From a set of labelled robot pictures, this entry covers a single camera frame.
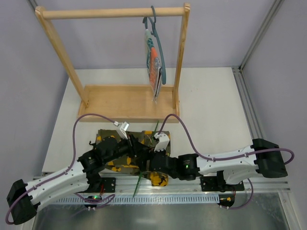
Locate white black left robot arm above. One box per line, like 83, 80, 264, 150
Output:
5, 135, 153, 225

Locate colourful printed cloth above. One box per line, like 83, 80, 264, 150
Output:
144, 29, 162, 103

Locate green clothes hanger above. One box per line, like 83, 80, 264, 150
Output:
132, 121, 159, 198

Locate camouflage yellow green trousers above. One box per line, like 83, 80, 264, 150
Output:
89, 129, 169, 187

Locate wooden clothes rack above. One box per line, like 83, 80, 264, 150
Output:
35, 3, 190, 123

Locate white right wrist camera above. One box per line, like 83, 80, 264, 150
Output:
154, 132, 170, 152

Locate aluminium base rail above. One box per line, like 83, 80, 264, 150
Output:
31, 172, 288, 196

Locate aluminium corner frame profile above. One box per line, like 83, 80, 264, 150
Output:
232, 0, 284, 139

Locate slotted grey cable duct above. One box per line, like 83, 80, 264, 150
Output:
47, 194, 220, 206

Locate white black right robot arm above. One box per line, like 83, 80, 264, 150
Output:
145, 138, 288, 191

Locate blue-grey clothes hanger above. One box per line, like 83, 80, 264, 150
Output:
142, 6, 167, 86

